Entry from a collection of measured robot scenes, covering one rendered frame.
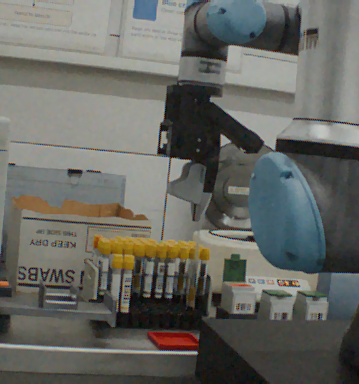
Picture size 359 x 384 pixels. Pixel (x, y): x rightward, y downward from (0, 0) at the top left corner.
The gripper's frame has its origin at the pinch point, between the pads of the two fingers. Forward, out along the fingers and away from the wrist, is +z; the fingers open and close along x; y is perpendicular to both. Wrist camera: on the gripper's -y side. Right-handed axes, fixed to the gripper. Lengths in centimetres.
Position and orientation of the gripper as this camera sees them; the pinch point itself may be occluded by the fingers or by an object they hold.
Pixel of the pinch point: (200, 213)
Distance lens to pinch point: 119.9
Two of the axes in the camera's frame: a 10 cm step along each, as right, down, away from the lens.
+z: -1.0, 9.9, 0.5
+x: 2.9, 0.8, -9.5
